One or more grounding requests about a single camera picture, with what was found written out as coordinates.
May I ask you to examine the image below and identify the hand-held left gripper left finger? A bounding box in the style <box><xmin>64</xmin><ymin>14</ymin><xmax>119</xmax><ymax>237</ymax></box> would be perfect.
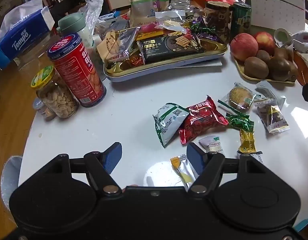
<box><xmin>32</xmin><ymin>142</ymin><xmax>122</xmax><ymax>195</ymax></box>

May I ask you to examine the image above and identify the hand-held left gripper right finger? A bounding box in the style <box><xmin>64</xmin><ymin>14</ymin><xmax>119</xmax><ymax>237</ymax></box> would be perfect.
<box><xmin>186</xmin><ymin>142</ymin><xmax>277</xmax><ymax>194</ymax></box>

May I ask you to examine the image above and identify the silver packet with yellow print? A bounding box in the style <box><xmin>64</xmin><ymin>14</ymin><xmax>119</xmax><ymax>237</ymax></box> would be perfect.
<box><xmin>170</xmin><ymin>154</ymin><xmax>196</xmax><ymax>188</ymax></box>

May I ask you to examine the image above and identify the small white stick packet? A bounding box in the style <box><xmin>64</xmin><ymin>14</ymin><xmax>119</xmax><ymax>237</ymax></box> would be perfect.
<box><xmin>198</xmin><ymin>135</ymin><xmax>225</xmax><ymax>155</ymax></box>

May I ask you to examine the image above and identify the brown kiwi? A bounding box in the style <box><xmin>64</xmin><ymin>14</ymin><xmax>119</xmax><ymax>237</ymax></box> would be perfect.
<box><xmin>287</xmin><ymin>61</ymin><xmax>298</xmax><ymax>81</ymax></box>
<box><xmin>273</xmin><ymin>47</ymin><xmax>290</xmax><ymax>61</ymax></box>
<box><xmin>256</xmin><ymin>50</ymin><xmax>271</xmax><ymax>63</ymax></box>
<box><xmin>244</xmin><ymin>56</ymin><xmax>269</xmax><ymax>79</ymax></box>
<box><xmin>267</xmin><ymin>56</ymin><xmax>292</xmax><ymax>82</ymax></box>

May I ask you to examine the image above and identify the orange box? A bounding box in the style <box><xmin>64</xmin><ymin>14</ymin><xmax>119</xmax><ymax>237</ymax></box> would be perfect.
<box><xmin>292</xmin><ymin>49</ymin><xmax>308</xmax><ymax>85</ymax></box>

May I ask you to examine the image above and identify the red snack packet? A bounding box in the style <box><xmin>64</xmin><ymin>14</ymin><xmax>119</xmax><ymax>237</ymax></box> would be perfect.
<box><xmin>178</xmin><ymin>95</ymin><xmax>229</xmax><ymax>145</ymax></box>

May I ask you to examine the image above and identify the grey foil packet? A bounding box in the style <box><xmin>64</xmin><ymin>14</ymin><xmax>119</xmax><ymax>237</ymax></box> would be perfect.
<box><xmin>255</xmin><ymin>80</ymin><xmax>286</xmax><ymax>108</ymax></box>

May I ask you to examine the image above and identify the clear packet with brown snack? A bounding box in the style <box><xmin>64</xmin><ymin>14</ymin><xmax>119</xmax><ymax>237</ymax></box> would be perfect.
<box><xmin>254</xmin><ymin>98</ymin><xmax>290</xmax><ymax>134</ymax></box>

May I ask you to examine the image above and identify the white and green snack packet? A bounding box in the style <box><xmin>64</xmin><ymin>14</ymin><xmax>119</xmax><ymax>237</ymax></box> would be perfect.
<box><xmin>153</xmin><ymin>102</ymin><xmax>190</xmax><ymax>148</ymax></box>

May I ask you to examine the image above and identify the gold foil candy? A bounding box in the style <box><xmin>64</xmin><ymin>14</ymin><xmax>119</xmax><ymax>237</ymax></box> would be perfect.
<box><xmin>237</xmin><ymin>129</ymin><xmax>257</xmax><ymax>155</ymax></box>

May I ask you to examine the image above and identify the white cloth bag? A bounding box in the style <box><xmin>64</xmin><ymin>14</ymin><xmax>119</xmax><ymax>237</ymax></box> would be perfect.
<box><xmin>274</xmin><ymin>28</ymin><xmax>308</xmax><ymax>53</ymax></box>

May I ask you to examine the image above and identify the green foil candy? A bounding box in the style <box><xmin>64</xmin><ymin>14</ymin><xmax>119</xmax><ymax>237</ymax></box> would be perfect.
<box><xmin>225</xmin><ymin>112</ymin><xmax>255</xmax><ymax>132</ymax></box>

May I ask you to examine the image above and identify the small red apple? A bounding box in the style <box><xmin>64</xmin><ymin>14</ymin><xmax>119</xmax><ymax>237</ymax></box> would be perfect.
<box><xmin>253</xmin><ymin>31</ymin><xmax>276</xmax><ymax>56</ymax></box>

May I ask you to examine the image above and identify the clear packet with round cookie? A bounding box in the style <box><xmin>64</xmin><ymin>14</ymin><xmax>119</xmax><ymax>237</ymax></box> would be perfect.
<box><xmin>217</xmin><ymin>82</ymin><xmax>257</xmax><ymax>113</ymax></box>

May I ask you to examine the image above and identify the yellow fruit tray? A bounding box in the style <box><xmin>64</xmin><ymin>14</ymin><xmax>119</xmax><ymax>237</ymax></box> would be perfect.
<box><xmin>231</xmin><ymin>52</ymin><xmax>297</xmax><ymax>84</ymax></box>

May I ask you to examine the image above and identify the large red apple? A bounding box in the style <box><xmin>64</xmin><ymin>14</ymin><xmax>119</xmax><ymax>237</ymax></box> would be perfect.
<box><xmin>230</xmin><ymin>33</ymin><xmax>259</xmax><ymax>62</ymax></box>

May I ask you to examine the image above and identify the peanut jar with yellow lid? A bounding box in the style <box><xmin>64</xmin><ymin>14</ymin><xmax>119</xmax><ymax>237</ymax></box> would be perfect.
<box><xmin>31</xmin><ymin>65</ymin><xmax>80</xmax><ymax>119</ymax></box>

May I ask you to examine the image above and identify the small glass jar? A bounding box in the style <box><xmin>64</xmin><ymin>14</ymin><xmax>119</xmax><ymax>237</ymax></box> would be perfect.
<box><xmin>33</xmin><ymin>98</ymin><xmax>57</xmax><ymax>121</ymax></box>

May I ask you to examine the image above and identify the desk calendar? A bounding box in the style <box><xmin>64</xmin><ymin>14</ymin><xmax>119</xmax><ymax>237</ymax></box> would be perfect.
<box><xmin>246</xmin><ymin>0</ymin><xmax>307</xmax><ymax>31</ymax></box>

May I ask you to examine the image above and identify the tall red tin can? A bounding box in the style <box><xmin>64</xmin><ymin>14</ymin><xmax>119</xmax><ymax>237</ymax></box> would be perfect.
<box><xmin>47</xmin><ymin>33</ymin><xmax>107</xmax><ymax>108</ymax></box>

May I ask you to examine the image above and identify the green drink can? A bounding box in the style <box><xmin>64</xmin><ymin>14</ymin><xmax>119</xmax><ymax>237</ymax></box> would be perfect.
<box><xmin>230</xmin><ymin>2</ymin><xmax>252</xmax><ymax>42</ymax></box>

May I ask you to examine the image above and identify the orange foil candy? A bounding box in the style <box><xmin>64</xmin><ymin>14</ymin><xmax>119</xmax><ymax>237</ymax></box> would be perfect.
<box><xmin>128</xmin><ymin>54</ymin><xmax>146</xmax><ymax>67</ymax></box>

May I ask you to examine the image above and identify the gold metal tray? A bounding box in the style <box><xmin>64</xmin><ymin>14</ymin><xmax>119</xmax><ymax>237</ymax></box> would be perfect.
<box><xmin>103</xmin><ymin>26</ymin><xmax>229</xmax><ymax>81</ymax></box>

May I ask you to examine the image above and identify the black cracker packet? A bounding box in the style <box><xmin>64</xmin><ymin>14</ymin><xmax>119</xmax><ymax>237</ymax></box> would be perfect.
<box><xmin>137</xmin><ymin>34</ymin><xmax>205</xmax><ymax>64</ymax></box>

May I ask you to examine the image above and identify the beige paper packet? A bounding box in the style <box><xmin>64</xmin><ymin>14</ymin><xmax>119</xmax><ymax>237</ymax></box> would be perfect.
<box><xmin>96</xmin><ymin>31</ymin><xmax>121</xmax><ymax>58</ymax></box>

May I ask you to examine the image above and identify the dark jar with panda print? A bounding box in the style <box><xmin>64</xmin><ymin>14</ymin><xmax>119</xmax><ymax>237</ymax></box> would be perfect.
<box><xmin>203</xmin><ymin>0</ymin><xmax>231</xmax><ymax>43</ymax></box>

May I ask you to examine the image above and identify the clear empty wrapper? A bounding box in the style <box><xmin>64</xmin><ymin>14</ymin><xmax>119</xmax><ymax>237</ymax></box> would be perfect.
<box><xmin>105</xmin><ymin>27</ymin><xmax>141</xmax><ymax>64</ymax></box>

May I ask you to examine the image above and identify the pile of purple foil candies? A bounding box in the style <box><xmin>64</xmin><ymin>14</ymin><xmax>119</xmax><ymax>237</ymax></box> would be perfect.
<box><xmin>183</xmin><ymin>16</ymin><xmax>227</xmax><ymax>46</ymax></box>

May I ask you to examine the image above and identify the green lidded cup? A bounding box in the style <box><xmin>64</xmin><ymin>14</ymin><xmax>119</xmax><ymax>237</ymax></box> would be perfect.
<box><xmin>56</xmin><ymin>12</ymin><xmax>94</xmax><ymax>55</ymax></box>

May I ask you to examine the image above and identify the white crumpled wrapper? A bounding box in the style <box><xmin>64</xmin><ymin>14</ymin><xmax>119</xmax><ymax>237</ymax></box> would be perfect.
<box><xmin>155</xmin><ymin>9</ymin><xmax>187</xmax><ymax>35</ymax></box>

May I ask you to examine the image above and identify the clear plastic bag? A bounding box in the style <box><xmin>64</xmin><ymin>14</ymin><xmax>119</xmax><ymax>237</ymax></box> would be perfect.
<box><xmin>78</xmin><ymin>0</ymin><xmax>112</xmax><ymax>34</ymax></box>

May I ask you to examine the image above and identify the blue tissue pack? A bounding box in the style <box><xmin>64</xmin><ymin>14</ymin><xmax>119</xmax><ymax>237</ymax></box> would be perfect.
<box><xmin>0</xmin><ymin>6</ymin><xmax>55</xmax><ymax>70</ymax></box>

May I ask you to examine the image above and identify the clear glass jar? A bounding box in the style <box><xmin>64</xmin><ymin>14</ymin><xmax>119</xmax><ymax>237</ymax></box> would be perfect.
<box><xmin>168</xmin><ymin>0</ymin><xmax>192</xmax><ymax>18</ymax></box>

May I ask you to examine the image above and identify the large beige snack bag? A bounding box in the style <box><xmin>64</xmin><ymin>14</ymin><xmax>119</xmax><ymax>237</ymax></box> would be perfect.
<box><xmin>125</xmin><ymin>0</ymin><xmax>170</xmax><ymax>28</ymax></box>

